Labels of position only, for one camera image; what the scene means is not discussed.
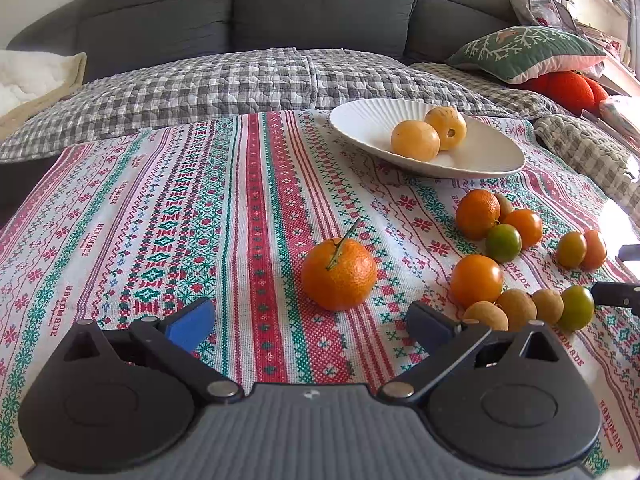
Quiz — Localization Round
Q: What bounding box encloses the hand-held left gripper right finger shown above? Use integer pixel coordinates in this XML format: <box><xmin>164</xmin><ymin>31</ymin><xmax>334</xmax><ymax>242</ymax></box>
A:
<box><xmin>377</xmin><ymin>301</ymin><xmax>561</xmax><ymax>406</ymax></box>

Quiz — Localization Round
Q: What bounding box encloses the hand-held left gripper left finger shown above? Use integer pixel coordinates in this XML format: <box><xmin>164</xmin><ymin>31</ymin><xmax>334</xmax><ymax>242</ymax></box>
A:
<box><xmin>62</xmin><ymin>296</ymin><xmax>246</xmax><ymax>403</ymax></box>

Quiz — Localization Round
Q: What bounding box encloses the small orange tomato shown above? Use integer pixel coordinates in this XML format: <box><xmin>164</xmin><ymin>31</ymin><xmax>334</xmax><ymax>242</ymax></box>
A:
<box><xmin>582</xmin><ymin>230</ymin><xmax>608</xmax><ymax>271</ymax></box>

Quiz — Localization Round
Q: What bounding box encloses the green tomato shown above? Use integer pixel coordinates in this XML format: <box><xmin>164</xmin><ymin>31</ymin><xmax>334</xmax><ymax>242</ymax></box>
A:
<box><xmin>485</xmin><ymin>224</ymin><xmax>523</xmax><ymax>264</ymax></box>
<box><xmin>557</xmin><ymin>285</ymin><xmax>596</xmax><ymax>331</ymax></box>

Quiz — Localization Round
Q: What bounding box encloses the brown longan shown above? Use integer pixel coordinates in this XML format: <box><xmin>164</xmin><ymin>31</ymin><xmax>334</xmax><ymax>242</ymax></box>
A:
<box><xmin>531</xmin><ymin>289</ymin><xmax>565</xmax><ymax>325</ymax></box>
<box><xmin>462</xmin><ymin>301</ymin><xmax>509</xmax><ymax>332</ymax></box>
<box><xmin>496</xmin><ymin>288</ymin><xmax>538</xmax><ymax>332</ymax></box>

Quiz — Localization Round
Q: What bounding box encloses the yellow-green tomato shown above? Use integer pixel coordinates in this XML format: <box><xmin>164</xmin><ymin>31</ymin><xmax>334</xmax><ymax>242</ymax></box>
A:
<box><xmin>555</xmin><ymin>231</ymin><xmax>588</xmax><ymax>269</ymax></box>

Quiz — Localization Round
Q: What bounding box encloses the large orange tomato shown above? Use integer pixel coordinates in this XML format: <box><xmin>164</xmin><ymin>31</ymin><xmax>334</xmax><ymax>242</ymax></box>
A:
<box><xmin>450</xmin><ymin>254</ymin><xmax>505</xmax><ymax>309</ymax></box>

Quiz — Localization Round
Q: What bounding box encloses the mandarin with stem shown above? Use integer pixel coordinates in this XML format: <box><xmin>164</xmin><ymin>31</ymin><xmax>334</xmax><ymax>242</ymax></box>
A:
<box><xmin>300</xmin><ymin>219</ymin><xmax>378</xmax><ymax>312</ymax></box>

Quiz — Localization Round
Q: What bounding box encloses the white ribbed plate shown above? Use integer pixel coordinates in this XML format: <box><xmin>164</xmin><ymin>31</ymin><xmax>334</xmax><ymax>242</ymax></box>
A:
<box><xmin>328</xmin><ymin>98</ymin><xmax>526</xmax><ymax>179</ymax></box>

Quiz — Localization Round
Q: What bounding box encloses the red green patterned tablecloth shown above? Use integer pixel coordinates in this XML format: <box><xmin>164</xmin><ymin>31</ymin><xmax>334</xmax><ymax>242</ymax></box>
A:
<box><xmin>0</xmin><ymin>109</ymin><xmax>640</xmax><ymax>477</ymax></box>

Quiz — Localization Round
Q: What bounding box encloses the mandarin orange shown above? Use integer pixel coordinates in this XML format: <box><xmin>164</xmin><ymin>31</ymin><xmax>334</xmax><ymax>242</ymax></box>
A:
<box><xmin>455</xmin><ymin>189</ymin><xmax>501</xmax><ymax>241</ymax></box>

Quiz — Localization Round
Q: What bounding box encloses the olive checked quilt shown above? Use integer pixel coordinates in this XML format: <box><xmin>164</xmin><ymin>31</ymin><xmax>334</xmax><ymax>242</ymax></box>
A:
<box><xmin>410</xmin><ymin>62</ymin><xmax>640</xmax><ymax>211</ymax></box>

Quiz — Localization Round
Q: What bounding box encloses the clear plastic packet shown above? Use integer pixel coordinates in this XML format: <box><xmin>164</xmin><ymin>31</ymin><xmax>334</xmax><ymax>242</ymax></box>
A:
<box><xmin>599</xmin><ymin>95</ymin><xmax>640</xmax><ymax>138</ymax></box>

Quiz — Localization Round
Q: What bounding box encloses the orange plush toy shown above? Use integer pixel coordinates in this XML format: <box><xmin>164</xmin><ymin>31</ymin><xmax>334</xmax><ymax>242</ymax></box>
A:
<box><xmin>520</xmin><ymin>70</ymin><xmax>610</xmax><ymax>117</ymax></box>

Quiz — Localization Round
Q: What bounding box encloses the speckled yellow round fruit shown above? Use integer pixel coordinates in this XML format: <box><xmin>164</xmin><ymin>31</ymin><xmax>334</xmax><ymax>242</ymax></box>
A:
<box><xmin>424</xmin><ymin>106</ymin><xmax>468</xmax><ymax>151</ymax></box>

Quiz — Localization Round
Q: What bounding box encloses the green white embroidered pillow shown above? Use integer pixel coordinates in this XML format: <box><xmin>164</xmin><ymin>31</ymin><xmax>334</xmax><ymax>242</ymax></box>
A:
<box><xmin>446</xmin><ymin>25</ymin><xmax>607</xmax><ymax>85</ymax></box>

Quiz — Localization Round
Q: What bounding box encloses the grey checked quilt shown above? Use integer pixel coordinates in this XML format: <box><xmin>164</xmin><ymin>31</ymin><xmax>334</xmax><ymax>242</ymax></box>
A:
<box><xmin>0</xmin><ymin>48</ymin><xmax>511</xmax><ymax>163</ymax></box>

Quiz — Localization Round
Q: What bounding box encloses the bookshelf with books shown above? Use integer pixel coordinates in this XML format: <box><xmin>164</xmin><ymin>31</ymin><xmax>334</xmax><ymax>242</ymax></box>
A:
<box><xmin>559</xmin><ymin>0</ymin><xmax>640</xmax><ymax>78</ymax></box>

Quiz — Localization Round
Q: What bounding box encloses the clear plastic bag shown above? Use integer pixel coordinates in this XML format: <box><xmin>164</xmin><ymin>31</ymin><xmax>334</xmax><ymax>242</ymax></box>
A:
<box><xmin>508</xmin><ymin>0</ymin><xmax>582</xmax><ymax>37</ymax></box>

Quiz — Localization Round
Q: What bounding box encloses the white fleece blanket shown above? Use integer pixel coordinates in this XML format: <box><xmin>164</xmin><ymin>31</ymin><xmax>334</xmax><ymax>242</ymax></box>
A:
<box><xmin>0</xmin><ymin>50</ymin><xmax>87</xmax><ymax>137</ymax></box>

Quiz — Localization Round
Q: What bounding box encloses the grey sofa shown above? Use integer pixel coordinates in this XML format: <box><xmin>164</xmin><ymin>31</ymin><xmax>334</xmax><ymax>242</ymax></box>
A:
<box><xmin>7</xmin><ymin>0</ymin><xmax>521</xmax><ymax>83</ymax></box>

